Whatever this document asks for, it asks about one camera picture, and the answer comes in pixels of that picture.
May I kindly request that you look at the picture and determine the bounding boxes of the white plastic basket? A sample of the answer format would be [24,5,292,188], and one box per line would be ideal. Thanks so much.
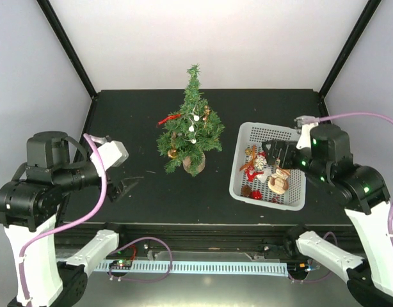
[229,122,306,211]

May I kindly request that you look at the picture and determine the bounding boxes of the gold bell ornament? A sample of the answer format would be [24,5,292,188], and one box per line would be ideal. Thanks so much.
[167,148,178,159]

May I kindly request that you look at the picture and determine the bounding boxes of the gold star ornament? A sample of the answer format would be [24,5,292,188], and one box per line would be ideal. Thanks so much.
[203,105,211,123]

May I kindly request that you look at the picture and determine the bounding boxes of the small green christmas tree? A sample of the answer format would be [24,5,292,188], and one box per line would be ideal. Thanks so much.
[157,64,225,177]

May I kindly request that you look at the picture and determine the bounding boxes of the string of white lights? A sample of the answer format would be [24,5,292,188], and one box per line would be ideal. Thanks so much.
[188,105,204,144]

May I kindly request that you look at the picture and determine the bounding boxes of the red ribbon bow ornament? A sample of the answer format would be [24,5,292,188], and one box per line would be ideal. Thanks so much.
[156,113,182,127]

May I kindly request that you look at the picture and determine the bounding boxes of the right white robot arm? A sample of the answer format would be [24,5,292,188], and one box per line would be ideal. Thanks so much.
[262,124,393,306]

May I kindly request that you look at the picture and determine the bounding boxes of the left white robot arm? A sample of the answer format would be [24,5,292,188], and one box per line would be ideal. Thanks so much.
[0,131,129,306]

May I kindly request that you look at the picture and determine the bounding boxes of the pile of christmas ornaments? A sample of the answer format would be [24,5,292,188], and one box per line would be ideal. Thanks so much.
[239,145,284,205]

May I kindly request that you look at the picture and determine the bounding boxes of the left circuit board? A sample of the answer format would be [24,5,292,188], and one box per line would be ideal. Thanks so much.
[109,260,132,270]

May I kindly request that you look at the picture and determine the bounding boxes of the circuit board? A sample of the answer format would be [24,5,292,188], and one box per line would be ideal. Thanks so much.
[287,262,313,272]
[109,260,132,270]

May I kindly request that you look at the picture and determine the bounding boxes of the right circuit board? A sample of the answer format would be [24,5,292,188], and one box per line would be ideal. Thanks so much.
[287,262,313,272]

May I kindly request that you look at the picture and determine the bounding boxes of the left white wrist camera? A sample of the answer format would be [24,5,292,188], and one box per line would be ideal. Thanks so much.
[91,136,129,171]

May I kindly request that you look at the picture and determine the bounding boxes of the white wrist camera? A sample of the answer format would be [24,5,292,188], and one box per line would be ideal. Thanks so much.
[91,136,129,171]
[294,115,319,150]

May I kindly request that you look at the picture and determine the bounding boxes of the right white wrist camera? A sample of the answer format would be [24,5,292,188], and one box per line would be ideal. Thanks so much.
[294,115,319,150]

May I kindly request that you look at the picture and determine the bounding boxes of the black aluminium rail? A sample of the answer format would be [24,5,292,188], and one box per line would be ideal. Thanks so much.
[55,223,360,256]

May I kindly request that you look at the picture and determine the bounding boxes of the white slotted cable duct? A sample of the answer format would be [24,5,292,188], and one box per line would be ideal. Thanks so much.
[94,260,288,277]

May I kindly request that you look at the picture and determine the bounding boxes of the left black frame post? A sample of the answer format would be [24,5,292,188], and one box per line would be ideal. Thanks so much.
[37,0,97,98]

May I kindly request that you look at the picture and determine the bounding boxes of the black frame post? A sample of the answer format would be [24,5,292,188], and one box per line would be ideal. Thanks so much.
[37,0,97,98]
[319,0,382,98]

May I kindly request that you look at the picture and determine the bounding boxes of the right black frame post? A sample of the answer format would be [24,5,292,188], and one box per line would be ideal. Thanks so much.
[319,0,382,98]

